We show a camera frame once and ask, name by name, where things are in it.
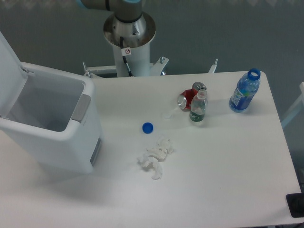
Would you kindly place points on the white trash can lid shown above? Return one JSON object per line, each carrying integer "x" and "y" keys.
{"x": 12, "y": 77}

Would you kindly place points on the blue bottle cap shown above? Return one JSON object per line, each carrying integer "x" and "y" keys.
{"x": 147, "y": 127}

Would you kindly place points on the crushed red soda can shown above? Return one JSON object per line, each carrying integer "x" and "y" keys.
{"x": 185, "y": 98}

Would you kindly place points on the white trash can body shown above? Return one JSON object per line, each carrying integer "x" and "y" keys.
{"x": 53, "y": 116}

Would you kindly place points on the crumpled white tissue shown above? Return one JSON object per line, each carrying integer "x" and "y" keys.
{"x": 153, "y": 157}

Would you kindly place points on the small clear green-label bottle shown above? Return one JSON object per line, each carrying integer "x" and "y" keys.
{"x": 198, "y": 106}

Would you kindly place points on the blue plastic drink bottle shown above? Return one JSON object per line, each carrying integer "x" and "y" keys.
{"x": 246, "y": 89}

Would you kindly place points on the white chair part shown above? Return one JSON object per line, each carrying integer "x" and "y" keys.
{"x": 294, "y": 109}

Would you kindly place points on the black device at edge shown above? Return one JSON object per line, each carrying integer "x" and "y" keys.
{"x": 295, "y": 203}

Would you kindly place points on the white metal base frame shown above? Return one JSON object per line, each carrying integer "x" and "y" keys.
{"x": 155, "y": 69}

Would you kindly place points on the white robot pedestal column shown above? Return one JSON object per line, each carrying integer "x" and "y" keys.
{"x": 131, "y": 42}

